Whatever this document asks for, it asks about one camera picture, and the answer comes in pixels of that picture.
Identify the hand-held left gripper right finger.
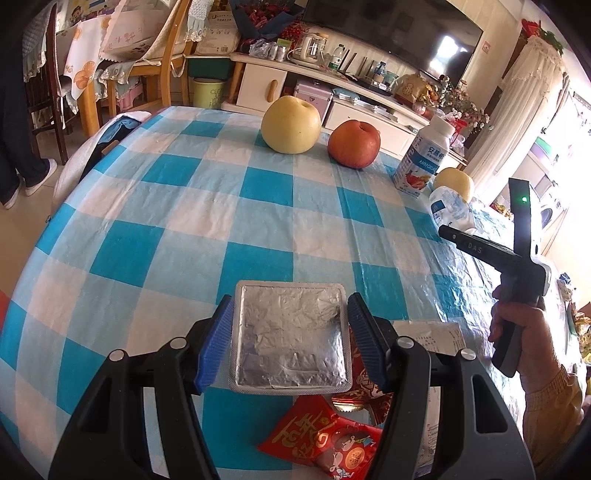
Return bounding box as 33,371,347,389
347,292,536,480

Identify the black flat television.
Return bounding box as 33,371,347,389
300,0,485,89

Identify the red mouse print packet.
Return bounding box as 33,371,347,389
257,394,385,479

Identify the person's right forearm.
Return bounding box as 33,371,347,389
522,364,585,472

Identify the white paper receipt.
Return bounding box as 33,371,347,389
401,320,468,480

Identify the white lace cover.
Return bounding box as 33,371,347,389
466,34,567,195

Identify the red flower bouquet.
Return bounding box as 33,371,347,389
230,0,306,45

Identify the red apple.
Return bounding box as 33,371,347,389
328,119,381,169

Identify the blue white checkered tablecloth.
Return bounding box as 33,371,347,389
0,105,583,480

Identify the dining table with printed cloth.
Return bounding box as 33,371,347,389
60,0,122,140

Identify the pale green bin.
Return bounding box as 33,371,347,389
191,78,227,110

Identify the red gold foil wrapper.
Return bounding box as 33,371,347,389
331,323,396,426

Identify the small yellow pear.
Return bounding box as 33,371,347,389
433,167,475,204

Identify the silver foil packet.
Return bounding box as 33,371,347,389
228,280,354,395

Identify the white printed carton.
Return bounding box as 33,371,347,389
194,9,242,57

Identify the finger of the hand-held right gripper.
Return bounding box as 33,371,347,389
438,224,520,265

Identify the cream television cabinet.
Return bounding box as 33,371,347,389
222,52,468,168

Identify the dried flower bunch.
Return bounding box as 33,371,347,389
434,76,491,136

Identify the white yogurt bottle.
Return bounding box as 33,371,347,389
393,115,456,200

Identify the large yellow pear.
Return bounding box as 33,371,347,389
261,95,322,155

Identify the crushed clear plastic bottle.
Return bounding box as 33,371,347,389
428,185,478,234

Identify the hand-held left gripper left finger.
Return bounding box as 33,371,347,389
48,294,234,480

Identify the gold ornament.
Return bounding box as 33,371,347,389
394,74,435,105

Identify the light wooden chair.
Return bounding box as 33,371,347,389
99,0,193,117

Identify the pink metal case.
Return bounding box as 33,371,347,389
293,78,334,123

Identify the glass electric kettle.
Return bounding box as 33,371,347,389
292,30,329,66

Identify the person's right hand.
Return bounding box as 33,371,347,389
488,284,562,394

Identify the white padded cloth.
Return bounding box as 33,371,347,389
51,110,160,209

